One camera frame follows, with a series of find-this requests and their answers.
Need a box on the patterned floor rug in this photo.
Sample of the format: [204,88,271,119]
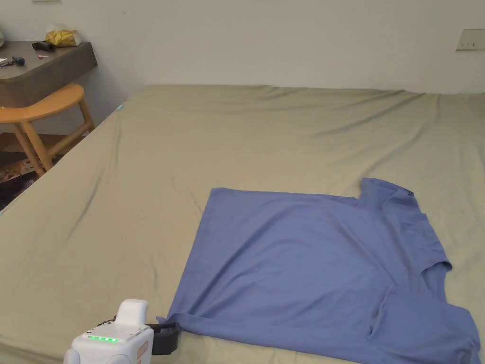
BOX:
[0,158,40,211]

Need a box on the bed with beige sheet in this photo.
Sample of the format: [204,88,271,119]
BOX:
[0,84,485,364]

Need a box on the light wooden stool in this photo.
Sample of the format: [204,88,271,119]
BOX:
[0,83,96,177]

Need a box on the dark brown wall desk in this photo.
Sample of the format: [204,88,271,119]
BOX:
[0,22,99,109]

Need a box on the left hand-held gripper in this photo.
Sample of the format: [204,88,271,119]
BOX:
[63,299,180,364]

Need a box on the blue short-sleeved shirt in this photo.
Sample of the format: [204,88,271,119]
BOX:
[156,177,482,364]

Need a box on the white wall switch panel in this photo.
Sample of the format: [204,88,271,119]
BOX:
[456,28,485,52]

